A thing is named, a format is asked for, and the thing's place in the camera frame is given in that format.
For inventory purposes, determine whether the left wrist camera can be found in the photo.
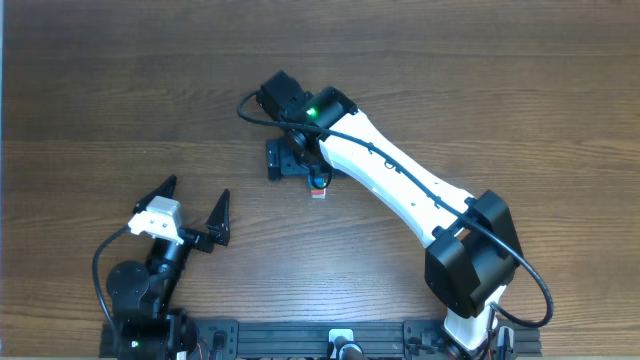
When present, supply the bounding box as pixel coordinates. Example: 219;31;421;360
127;195;185;245

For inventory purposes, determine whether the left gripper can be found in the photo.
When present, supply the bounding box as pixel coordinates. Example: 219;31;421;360
131;174;232;255

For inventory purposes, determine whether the mounting rail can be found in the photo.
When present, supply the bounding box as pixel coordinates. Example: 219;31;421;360
99;319;544;360

